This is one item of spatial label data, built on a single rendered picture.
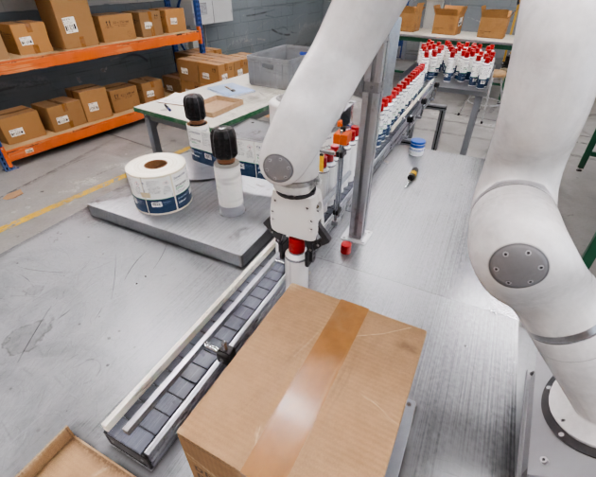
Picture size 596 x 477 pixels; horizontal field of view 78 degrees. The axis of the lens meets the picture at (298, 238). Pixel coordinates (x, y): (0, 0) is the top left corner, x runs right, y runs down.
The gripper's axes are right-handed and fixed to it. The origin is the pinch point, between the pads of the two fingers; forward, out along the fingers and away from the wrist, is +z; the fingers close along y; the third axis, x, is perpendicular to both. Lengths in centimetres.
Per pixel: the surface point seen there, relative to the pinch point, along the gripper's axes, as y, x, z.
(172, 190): 60, -26, 12
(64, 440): 28, 44, 24
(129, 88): 359, -268, 66
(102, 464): 19, 43, 25
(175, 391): 13.8, 27.8, 20.9
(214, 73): 276, -326, 53
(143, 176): 66, -21, 6
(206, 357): 13.2, 18.4, 20.9
